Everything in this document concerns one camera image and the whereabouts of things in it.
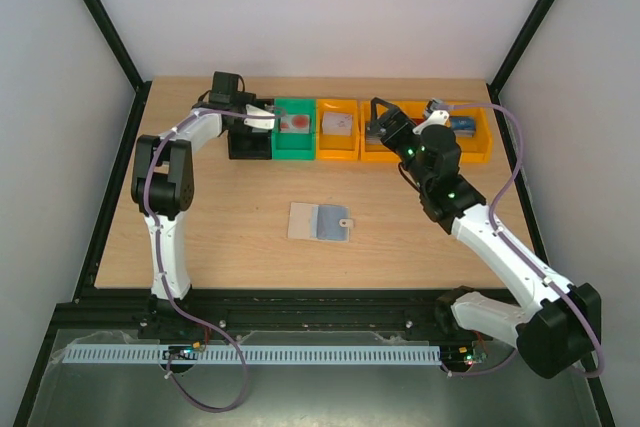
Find beige leather card holder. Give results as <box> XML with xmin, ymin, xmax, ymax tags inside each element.
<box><xmin>287</xmin><ymin>202</ymin><xmax>355</xmax><ymax>242</ymax></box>

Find blue cards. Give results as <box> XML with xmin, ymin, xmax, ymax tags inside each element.
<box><xmin>311</xmin><ymin>204</ymin><xmax>351</xmax><ymax>242</ymax></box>

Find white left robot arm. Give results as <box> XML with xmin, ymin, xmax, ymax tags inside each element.
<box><xmin>131</xmin><ymin>72</ymin><xmax>257</xmax><ymax>302</ymax></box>

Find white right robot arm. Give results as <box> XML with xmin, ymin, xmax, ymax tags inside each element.
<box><xmin>367</xmin><ymin>97</ymin><xmax>605</xmax><ymax>379</ymax></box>

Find grey cards in bin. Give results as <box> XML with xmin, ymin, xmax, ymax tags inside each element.
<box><xmin>364</xmin><ymin>123</ymin><xmax>382</xmax><ymax>145</ymax></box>

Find white card in yellow bin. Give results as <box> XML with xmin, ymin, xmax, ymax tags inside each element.
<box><xmin>321</xmin><ymin>112</ymin><xmax>353</xmax><ymax>137</ymax></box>

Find blue card in bin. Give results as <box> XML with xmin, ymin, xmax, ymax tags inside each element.
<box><xmin>449</xmin><ymin>116</ymin><xmax>476</xmax><ymax>138</ymax></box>

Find red white card green bin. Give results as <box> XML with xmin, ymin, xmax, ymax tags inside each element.
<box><xmin>279</xmin><ymin>114</ymin><xmax>311</xmax><ymax>135</ymax></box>

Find yellow storage bin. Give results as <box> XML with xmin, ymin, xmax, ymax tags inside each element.
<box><xmin>399</xmin><ymin>101</ymin><xmax>431</xmax><ymax>125</ymax></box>
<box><xmin>316</xmin><ymin>99</ymin><xmax>360</xmax><ymax>161</ymax></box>
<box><xmin>358</xmin><ymin>100</ymin><xmax>399</xmax><ymax>163</ymax></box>
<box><xmin>448</xmin><ymin>103</ymin><xmax>493</xmax><ymax>164</ymax></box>

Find green storage bin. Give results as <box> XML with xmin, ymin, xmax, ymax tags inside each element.
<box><xmin>271</xmin><ymin>98</ymin><xmax>316</xmax><ymax>161</ymax></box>

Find black storage bin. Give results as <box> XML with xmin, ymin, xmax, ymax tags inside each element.
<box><xmin>226</xmin><ymin>95</ymin><xmax>274</xmax><ymax>160</ymax></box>

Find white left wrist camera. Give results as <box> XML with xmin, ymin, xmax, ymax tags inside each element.
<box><xmin>243</xmin><ymin>104</ymin><xmax>277</xmax><ymax>130</ymax></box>

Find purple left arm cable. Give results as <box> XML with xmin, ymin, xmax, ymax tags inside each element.
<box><xmin>140</xmin><ymin>105</ymin><xmax>289</xmax><ymax>318</ymax></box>

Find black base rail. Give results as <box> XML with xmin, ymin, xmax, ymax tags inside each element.
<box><xmin>50</xmin><ymin>288</ymin><xmax>483</xmax><ymax>344</ymax></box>

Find black frame post right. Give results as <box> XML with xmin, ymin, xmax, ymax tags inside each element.
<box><xmin>488</xmin><ymin>0</ymin><xmax>556</xmax><ymax>97</ymax></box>

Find black frame post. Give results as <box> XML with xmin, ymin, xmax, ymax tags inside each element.
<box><xmin>488</xmin><ymin>0</ymin><xmax>556</xmax><ymax>97</ymax></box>
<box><xmin>82</xmin><ymin>0</ymin><xmax>150</xmax><ymax>93</ymax></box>

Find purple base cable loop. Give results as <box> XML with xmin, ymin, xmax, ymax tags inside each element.
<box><xmin>164</xmin><ymin>316</ymin><xmax>251</xmax><ymax>413</ymax></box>

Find black frame post left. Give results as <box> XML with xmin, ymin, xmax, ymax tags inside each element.
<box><xmin>82</xmin><ymin>0</ymin><xmax>150</xmax><ymax>93</ymax></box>

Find white slotted cable duct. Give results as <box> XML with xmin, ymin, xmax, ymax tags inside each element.
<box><xmin>62</xmin><ymin>344</ymin><xmax>441</xmax><ymax>366</ymax></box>

